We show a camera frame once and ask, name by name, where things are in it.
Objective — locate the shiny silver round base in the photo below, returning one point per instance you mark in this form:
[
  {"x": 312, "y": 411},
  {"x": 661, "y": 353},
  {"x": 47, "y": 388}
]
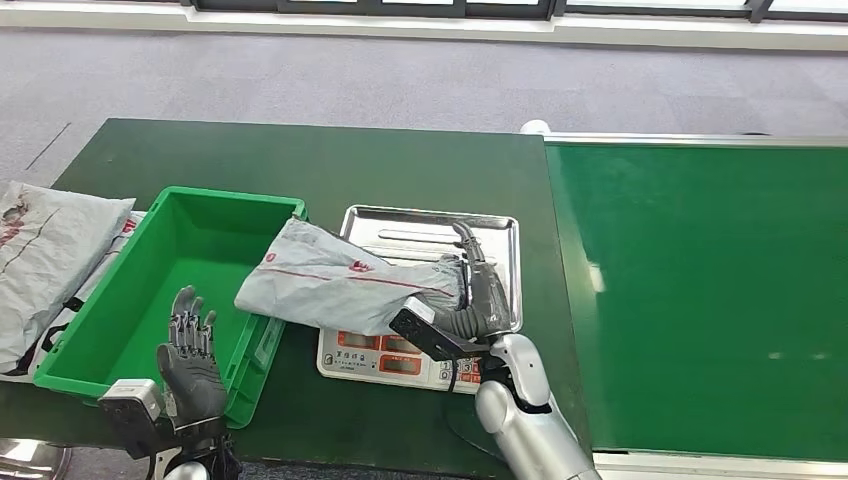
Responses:
[{"x": 30, "y": 460}]

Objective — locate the stainless steel scale tray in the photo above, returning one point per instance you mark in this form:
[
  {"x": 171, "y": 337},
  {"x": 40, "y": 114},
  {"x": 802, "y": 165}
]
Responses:
[{"x": 411, "y": 225}]

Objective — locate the large grey parcel bag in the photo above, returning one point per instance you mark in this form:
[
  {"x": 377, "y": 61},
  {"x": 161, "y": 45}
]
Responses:
[{"x": 53, "y": 258}]

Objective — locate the green plastic crate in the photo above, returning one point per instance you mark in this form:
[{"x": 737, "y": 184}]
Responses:
[{"x": 166, "y": 265}]

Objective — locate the white window sill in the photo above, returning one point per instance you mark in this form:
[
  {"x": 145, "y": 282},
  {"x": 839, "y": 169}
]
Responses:
[{"x": 331, "y": 24}]

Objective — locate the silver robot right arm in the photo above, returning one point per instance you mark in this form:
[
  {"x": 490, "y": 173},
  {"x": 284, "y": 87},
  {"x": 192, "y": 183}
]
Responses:
[{"x": 530, "y": 424}]

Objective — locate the green conveyor belt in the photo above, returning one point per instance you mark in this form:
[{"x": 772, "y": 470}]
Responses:
[{"x": 696, "y": 298}]

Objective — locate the white conveyor roller cap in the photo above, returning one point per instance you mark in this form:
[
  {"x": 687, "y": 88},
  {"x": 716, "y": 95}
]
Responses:
[{"x": 534, "y": 126}]

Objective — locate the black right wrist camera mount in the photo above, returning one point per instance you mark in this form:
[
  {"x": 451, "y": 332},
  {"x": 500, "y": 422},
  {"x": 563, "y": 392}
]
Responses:
[{"x": 427, "y": 331}]

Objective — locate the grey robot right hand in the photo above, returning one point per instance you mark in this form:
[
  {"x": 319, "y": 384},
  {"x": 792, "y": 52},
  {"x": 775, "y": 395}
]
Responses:
[{"x": 489, "y": 298}]

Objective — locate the white electronic scale body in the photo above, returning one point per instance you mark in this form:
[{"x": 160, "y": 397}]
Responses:
[{"x": 371, "y": 361}]

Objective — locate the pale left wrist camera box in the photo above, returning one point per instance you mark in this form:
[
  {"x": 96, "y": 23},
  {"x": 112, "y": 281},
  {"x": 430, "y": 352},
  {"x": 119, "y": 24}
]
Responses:
[{"x": 132, "y": 404}]

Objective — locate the grey parcel bag red print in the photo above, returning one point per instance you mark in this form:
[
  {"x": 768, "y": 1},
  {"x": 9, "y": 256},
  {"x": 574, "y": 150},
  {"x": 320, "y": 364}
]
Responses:
[{"x": 331, "y": 285}]

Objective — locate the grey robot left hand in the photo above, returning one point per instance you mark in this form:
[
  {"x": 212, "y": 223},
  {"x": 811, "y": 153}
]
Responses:
[{"x": 195, "y": 381}]

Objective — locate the silver conveyor frame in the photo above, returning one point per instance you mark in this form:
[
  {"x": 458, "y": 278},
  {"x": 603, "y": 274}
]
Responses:
[{"x": 696, "y": 140}]

